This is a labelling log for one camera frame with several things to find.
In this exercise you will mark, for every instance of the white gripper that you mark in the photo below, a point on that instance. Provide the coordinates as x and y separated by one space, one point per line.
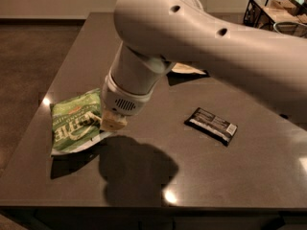
123 103

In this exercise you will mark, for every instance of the green jalapeno chip bag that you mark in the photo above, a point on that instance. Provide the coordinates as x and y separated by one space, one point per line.
76 124

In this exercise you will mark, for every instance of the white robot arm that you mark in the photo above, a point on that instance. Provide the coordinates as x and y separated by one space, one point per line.
157 34

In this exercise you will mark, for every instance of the brown chip bag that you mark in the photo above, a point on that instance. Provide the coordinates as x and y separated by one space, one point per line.
181 68

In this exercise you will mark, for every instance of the black snack bar wrapper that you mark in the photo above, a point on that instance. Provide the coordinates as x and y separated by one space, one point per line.
212 125

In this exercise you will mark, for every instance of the clear glass bowl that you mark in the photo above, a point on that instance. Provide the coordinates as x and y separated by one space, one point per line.
291 28

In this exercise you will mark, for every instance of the black wire basket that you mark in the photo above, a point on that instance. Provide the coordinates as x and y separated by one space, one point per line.
263 14

